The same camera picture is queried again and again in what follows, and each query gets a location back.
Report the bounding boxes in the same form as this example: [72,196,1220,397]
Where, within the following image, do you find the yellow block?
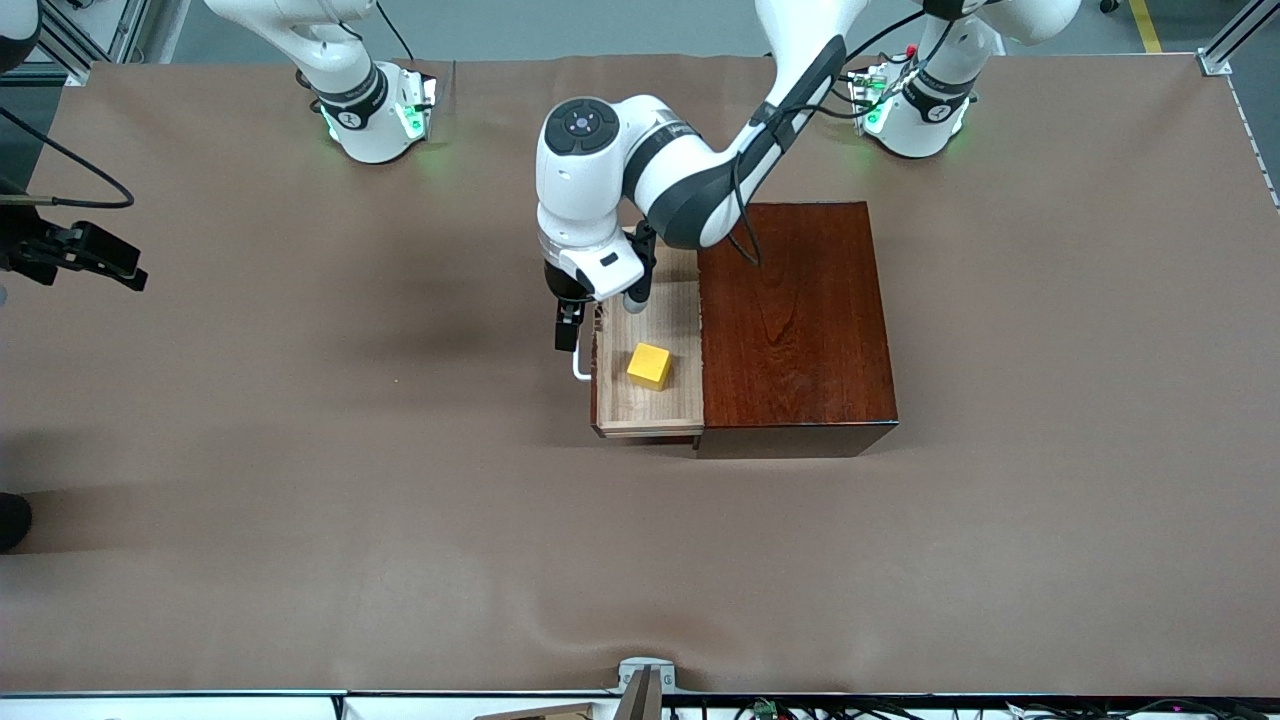
[627,343,672,391]

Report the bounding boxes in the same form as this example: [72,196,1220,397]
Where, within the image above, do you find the wooden drawer with white handle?
[572,245,707,441]

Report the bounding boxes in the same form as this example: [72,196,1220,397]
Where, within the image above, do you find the dark brown wooden cabinet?
[695,202,899,459]

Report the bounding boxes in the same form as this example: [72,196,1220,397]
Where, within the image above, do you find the black round object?
[0,493,34,553]

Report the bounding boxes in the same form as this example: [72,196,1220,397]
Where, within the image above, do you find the brown table mat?
[0,52,1280,698]

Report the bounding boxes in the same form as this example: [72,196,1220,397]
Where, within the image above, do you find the light brown wooden board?
[473,703,601,720]

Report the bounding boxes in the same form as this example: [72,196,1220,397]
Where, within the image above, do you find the silver aluminium profile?
[1197,0,1280,77]

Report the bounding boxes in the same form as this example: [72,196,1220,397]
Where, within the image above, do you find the dark aluminium frame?
[25,0,166,89]

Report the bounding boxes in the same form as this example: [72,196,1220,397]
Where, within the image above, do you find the black right arm base cable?
[375,0,419,63]

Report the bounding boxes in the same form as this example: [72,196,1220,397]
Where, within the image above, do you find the grey metal camera bracket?
[617,657,677,720]

